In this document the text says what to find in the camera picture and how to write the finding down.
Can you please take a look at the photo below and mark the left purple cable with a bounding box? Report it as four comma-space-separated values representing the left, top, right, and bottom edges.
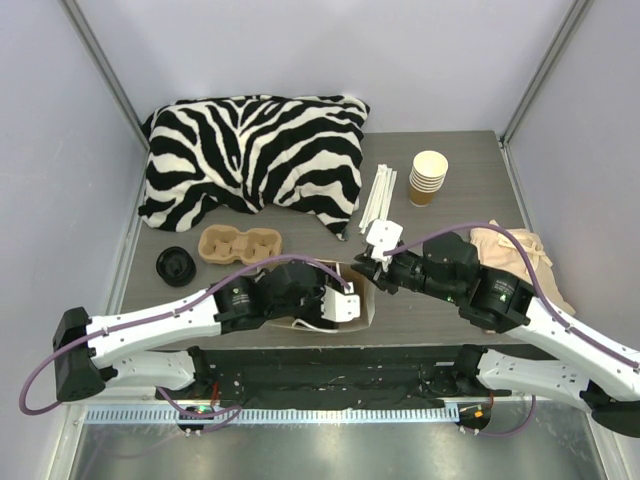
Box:
18, 253, 354, 441

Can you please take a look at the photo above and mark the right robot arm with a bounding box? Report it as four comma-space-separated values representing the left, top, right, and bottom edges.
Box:
351, 233, 639, 438

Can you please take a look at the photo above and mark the beige cloth bag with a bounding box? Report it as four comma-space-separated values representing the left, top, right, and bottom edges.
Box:
470, 228, 576, 315

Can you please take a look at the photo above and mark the white wrapped straw right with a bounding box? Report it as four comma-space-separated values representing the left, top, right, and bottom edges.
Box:
371, 168, 397, 220

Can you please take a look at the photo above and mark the stack of paper cups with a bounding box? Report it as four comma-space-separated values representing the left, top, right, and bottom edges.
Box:
409, 150, 449, 207

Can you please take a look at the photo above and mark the white wrapped straw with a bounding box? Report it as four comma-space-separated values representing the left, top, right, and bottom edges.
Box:
358, 164, 388, 234
371, 168, 397, 220
359, 164, 397, 233

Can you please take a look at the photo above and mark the white wrapped straw middle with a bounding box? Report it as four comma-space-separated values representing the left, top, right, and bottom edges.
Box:
359, 164, 397, 233

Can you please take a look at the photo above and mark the aluminium rail frame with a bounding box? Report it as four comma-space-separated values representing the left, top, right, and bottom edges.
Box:
51, 394, 627, 479

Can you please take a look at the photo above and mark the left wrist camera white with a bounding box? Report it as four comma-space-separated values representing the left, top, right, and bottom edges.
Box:
321, 282, 361, 323

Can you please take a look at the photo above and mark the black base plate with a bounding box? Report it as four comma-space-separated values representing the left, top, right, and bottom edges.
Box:
169, 346, 491, 410

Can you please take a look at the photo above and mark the purple cable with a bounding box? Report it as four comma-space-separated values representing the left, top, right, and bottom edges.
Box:
384, 222, 640, 440
18, 253, 354, 441

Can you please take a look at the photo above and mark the brown paper bag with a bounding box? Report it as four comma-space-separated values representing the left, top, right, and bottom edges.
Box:
266, 260, 375, 334

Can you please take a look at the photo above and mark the black lid front left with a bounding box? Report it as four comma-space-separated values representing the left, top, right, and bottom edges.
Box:
155, 246, 196, 287

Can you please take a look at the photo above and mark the white wrapped straw left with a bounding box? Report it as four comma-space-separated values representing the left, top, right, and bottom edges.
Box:
358, 164, 388, 234

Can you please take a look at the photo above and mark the cardboard cup carrier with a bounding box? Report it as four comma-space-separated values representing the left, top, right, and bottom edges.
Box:
198, 225, 283, 265

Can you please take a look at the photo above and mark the zebra print pillow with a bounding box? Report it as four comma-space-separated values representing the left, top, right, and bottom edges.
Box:
138, 94, 370, 241

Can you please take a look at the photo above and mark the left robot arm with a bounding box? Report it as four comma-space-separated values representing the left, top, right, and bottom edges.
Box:
52, 260, 331, 402

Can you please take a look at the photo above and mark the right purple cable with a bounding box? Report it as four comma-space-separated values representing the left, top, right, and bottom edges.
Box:
384, 222, 640, 440

